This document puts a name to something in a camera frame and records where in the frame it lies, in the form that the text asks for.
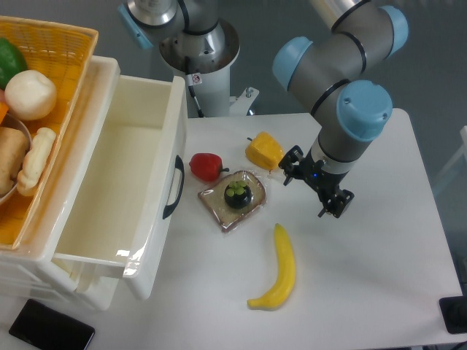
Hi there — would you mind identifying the brown potato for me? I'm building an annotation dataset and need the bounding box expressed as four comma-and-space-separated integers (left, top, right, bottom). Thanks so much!
0, 127, 28, 196

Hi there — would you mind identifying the yellow woven basket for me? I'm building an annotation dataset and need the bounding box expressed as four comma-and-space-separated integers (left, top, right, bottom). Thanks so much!
0, 15, 100, 251

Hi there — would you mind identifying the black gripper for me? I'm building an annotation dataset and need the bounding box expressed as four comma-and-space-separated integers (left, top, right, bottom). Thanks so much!
279, 145, 355, 218

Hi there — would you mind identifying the black smartphone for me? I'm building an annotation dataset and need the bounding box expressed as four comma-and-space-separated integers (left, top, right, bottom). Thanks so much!
9, 299, 96, 350

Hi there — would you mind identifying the pale bread roll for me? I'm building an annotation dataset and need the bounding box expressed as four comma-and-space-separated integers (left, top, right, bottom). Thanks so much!
17, 128, 56, 196

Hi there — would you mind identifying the white plastic drawer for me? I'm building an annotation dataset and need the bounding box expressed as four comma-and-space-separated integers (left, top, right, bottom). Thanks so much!
55, 76, 188, 300

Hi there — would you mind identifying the white plastic drawer cabinet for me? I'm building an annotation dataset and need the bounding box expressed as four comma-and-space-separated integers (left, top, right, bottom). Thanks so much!
1, 56, 120, 310

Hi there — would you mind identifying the red bell pepper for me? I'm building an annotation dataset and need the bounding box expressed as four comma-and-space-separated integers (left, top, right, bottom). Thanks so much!
189, 153, 230, 182

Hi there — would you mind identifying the orange food piece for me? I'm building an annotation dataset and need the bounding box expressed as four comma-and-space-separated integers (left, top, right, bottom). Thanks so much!
0, 102, 9, 123

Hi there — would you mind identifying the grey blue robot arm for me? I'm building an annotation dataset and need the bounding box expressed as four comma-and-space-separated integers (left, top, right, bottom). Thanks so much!
118, 1, 409, 217

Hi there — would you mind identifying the dark purple mangosteen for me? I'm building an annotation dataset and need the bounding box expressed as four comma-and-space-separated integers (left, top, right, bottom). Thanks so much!
224, 180, 252, 209

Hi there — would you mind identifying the black device at edge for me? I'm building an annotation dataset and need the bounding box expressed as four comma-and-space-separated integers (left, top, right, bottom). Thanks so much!
439, 296, 466, 334

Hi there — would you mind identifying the wrapped brown bread slice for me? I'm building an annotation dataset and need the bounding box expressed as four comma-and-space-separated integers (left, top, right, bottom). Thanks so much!
198, 170, 267, 233

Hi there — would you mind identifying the white round bun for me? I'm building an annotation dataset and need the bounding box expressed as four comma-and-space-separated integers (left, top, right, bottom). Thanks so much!
4, 70, 58, 121

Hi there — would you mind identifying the black drawer handle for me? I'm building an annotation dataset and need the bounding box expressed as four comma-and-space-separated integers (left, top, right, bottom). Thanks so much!
163, 155, 185, 219

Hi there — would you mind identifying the yellow banana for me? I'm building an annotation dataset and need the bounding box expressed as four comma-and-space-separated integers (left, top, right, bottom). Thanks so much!
247, 223, 296, 310

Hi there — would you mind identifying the green avocado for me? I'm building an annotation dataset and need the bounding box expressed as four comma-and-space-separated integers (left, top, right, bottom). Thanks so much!
0, 37, 28, 90

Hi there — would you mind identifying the yellow bell pepper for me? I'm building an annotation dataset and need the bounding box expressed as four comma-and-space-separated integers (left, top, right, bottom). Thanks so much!
245, 131, 284, 171

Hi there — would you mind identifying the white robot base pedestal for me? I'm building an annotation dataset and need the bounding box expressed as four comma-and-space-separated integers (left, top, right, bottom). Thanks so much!
159, 19, 259, 117

